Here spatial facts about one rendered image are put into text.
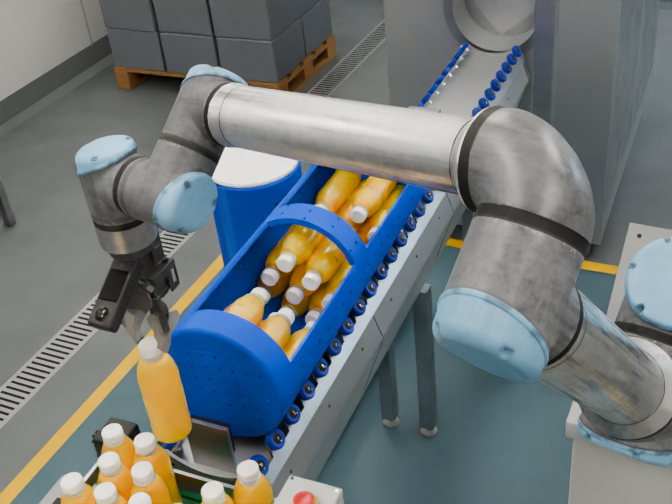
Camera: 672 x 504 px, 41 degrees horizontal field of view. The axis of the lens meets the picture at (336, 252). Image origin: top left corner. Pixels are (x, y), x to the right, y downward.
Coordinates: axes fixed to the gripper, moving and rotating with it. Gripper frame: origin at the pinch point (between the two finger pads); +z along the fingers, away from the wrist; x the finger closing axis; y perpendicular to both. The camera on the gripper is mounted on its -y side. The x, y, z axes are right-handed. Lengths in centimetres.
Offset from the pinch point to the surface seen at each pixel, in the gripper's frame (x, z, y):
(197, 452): 5.6, 38.7, 10.7
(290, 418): -8.6, 38.5, 24.9
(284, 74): 163, 119, 349
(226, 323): -0.5, 11.9, 21.3
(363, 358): -11, 49, 58
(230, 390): -0.6, 26.2, 17.7
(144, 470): 3.3, 24.5, -6.7
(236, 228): 45, 46, 97
